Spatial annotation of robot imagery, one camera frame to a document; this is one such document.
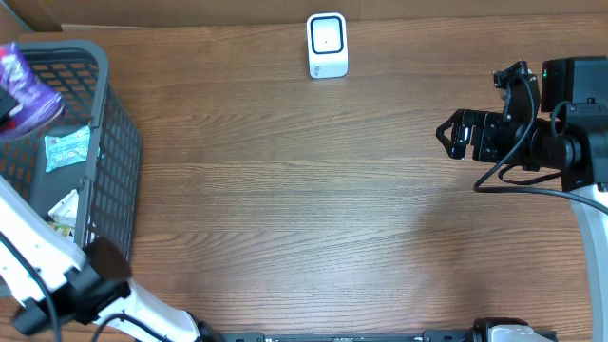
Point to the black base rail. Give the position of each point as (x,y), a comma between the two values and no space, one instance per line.
(486,329)

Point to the green yellow drink pouch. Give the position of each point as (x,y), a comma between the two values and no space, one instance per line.
(65,231)

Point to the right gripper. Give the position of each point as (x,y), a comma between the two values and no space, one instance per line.
(483,123)

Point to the teal wipes packet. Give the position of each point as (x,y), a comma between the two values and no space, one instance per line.
(67,150)

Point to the grey plastic basket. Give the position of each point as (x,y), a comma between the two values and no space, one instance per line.
(107,182)

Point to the white tube gold cap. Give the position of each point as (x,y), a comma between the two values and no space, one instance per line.
(66,210)

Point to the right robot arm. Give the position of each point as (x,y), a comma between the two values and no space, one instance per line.
(550,139)

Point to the purple pad package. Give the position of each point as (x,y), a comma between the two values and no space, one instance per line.
(36,104)

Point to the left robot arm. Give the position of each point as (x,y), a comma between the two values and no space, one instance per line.
(57,282)

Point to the white barcode scanner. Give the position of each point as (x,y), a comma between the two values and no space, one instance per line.
(327,42)

